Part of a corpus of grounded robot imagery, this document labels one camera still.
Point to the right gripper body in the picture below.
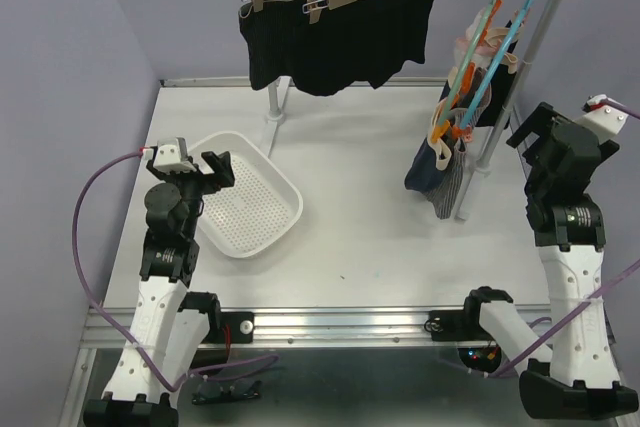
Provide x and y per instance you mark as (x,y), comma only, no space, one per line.
(535,184)

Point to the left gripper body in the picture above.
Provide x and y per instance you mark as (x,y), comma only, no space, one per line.
(193,185)

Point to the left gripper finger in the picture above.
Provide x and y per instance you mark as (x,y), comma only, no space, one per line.
(222,175)
(196,159)

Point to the blue plastic clip hanger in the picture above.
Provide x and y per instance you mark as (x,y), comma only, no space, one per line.
(476,98)

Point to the grey striped underwear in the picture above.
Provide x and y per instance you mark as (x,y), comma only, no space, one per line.
(449,166)

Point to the black underwear beige waistband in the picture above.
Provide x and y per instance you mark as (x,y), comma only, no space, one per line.
(504,76)

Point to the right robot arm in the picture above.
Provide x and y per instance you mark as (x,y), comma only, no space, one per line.
(569,371)

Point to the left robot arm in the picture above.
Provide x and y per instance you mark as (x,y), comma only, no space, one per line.
(169,320)

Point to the green plastic clip hanger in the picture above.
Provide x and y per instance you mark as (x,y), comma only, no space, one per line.
(443,123)

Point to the white underwear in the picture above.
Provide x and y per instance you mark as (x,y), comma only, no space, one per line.
(481,58)

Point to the navy blue underwear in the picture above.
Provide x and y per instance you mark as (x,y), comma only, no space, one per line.
(432,159)

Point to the white perforated plastic basket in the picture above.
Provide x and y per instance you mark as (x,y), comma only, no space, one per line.
(258,210)

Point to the rear black shorts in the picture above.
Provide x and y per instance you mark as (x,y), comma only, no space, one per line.
(273,35)

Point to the black shorts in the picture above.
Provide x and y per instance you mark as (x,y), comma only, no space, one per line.
(273,35)
(366,41)

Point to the front black shorts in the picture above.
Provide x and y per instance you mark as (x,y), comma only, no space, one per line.
(366,41)

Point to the black eyeglasses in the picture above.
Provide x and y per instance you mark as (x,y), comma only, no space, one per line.
(213,393)

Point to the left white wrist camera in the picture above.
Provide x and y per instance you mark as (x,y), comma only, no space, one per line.
(169,156)

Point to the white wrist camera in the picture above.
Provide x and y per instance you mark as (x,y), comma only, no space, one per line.
(169,156)
(602,118)

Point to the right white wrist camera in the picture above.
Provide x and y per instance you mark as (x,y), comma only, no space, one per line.
(602,118)

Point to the aluminium mounting rail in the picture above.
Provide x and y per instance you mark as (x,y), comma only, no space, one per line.
(333,328)

